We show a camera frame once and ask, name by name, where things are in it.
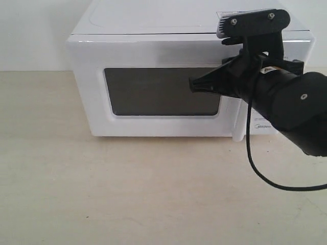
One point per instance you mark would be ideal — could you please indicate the white microwave oven body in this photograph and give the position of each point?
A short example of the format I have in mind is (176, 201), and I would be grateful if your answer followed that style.
(160, 17)

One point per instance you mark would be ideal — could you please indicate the white label sticker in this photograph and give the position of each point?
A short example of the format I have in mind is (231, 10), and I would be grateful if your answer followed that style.
(226, 13)

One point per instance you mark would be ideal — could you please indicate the white microwave door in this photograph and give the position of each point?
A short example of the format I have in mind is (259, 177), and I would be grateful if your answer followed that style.
(138, 86)

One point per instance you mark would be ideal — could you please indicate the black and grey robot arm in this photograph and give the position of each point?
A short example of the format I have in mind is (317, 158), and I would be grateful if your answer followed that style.
(305, 126)

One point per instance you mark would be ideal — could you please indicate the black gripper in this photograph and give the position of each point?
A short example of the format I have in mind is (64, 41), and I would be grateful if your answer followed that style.
(273, 83)

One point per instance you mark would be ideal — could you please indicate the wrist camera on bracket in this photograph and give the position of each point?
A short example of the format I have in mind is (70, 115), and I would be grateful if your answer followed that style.
(258, 31)

